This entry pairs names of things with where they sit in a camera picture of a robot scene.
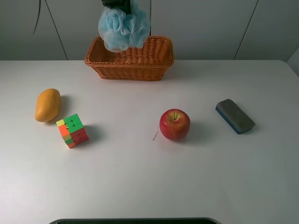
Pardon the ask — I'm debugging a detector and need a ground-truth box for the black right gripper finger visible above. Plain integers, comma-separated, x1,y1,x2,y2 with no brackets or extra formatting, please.
102,0,131,14

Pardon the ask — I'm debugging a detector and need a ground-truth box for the light blue mesh bath sponge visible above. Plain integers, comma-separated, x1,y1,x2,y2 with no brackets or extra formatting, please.
98,5,150,52

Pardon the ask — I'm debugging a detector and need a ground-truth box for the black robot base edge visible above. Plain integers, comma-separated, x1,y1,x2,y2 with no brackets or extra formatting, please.
51,217,220,224

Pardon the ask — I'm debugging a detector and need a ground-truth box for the woven orange wicker basket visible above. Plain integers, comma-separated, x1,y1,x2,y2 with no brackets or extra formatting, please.
85,36,174,81

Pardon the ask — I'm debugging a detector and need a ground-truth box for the red apple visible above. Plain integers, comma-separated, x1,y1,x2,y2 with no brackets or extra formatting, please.
159,109,191,141

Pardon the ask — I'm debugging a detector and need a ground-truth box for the yellow orange mango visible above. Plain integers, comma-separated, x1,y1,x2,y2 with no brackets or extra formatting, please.
35,89,61,122

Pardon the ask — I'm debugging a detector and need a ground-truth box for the multicoloured puzzle cube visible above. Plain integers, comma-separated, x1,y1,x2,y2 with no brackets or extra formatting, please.
56,113,89,148

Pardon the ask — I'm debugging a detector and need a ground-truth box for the grey blue whiteboard eraser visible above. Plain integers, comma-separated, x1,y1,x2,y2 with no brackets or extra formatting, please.
215,99,255,134

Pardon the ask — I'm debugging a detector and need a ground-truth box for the dark hanging cable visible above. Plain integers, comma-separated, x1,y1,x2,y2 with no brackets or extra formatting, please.
32,0,42,36

